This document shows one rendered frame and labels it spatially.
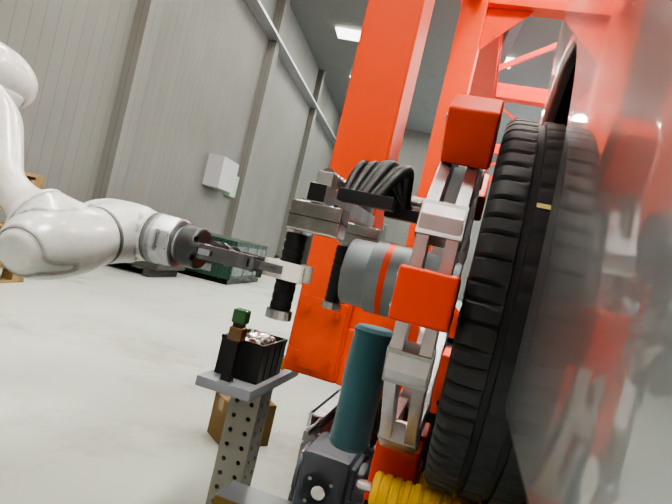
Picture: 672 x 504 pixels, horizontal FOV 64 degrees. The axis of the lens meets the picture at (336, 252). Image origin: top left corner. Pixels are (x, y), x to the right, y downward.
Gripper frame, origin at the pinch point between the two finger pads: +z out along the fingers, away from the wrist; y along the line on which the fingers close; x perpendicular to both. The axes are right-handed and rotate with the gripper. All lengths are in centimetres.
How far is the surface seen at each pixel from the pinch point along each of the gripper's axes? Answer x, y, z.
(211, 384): -39, -53, -33
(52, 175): 14, -433, -460
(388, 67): 58, -60, -6
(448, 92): 118, -253, -12
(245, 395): -39, -53, -23
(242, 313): -18, -53, -29
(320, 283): -5, -60, -11
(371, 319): -11, -61, 5
